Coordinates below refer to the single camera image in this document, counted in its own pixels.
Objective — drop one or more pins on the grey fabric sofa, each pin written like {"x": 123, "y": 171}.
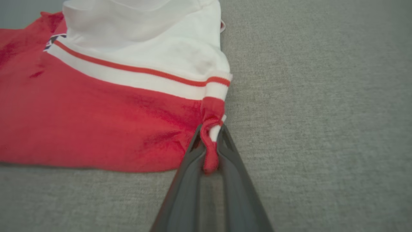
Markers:
{"x": 322, "y": 129}

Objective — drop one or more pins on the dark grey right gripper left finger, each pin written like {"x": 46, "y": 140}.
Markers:
{"x": 183, "y": 193}

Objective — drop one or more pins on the red white sports jersey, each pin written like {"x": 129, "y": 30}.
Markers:
{"x": 96, "y": 112}

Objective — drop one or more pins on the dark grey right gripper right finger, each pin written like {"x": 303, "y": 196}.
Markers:
{"x": 238, "y": 193}

